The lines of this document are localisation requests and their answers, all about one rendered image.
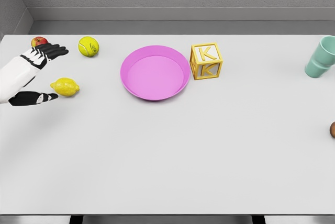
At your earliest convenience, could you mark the pink round plate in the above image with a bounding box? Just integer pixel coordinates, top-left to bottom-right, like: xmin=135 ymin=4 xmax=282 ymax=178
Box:
xmin=120 ymin=45 xmax=191 ymax=102

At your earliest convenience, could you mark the yellow tennis ball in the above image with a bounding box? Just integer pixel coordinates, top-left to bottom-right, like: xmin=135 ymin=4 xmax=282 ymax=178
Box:
xmin=77 ymin=36 xmax=100 ymax=58

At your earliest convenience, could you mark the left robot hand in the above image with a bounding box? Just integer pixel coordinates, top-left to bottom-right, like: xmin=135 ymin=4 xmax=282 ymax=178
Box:
xmin=0 ymin=43 xmax=70 ymax=107

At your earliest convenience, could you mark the mint green cup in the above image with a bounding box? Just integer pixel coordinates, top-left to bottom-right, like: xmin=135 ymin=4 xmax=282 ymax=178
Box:
xmin=304 ymin=35 xmax=335 ymax=79

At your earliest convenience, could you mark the red apple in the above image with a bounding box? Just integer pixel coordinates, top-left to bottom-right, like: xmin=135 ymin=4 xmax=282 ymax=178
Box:
xmin=31 ymin=36 xmax=49 ymax=48

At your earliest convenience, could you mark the yellow letter K block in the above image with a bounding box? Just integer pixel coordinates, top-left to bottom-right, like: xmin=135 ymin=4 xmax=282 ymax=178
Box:
xmin=189 ymin=42 xmax=224 ymax=81

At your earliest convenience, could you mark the yellow lemon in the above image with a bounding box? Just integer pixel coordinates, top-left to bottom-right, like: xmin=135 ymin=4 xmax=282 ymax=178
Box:
xmin=50 ymin=77 xmax=80 ymax=98

